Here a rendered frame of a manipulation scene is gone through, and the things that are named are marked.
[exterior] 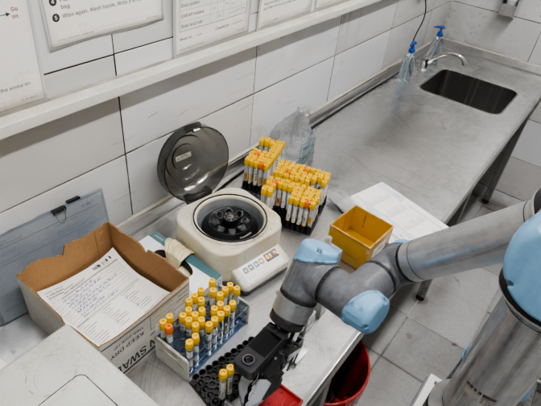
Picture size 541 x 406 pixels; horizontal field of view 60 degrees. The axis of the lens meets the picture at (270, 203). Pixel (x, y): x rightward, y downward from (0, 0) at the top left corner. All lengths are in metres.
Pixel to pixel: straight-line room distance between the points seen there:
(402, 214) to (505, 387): 0.94
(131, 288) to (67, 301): 0.14
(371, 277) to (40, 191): 0.73
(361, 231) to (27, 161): 0.91
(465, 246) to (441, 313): 1.80
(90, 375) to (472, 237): 0.60
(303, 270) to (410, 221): 0.75
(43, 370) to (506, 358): 0.62
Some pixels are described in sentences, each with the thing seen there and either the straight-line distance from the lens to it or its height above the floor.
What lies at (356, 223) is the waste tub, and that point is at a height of 0.91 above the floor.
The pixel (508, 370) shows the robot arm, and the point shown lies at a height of 1.31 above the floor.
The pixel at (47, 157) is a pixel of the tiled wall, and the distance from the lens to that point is 1.13.
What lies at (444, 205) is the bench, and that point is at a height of 0.87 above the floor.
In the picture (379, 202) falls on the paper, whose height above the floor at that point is 0.89.
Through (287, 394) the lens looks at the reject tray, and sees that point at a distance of 1.08.
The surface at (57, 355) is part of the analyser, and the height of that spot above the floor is 1.17.
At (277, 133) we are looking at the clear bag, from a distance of 1.65.
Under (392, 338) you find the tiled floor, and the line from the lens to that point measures 2.37.
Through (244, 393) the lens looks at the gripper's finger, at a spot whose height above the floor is 0.95.
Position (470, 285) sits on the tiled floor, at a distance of 2.79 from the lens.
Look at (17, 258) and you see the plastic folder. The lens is 1.20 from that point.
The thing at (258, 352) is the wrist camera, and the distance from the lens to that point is 0.89.
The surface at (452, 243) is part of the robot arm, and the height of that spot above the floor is 1.33.
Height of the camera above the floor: 1.81
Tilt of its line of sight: 38 degrees down
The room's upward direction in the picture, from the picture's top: 7 degrees clockwise
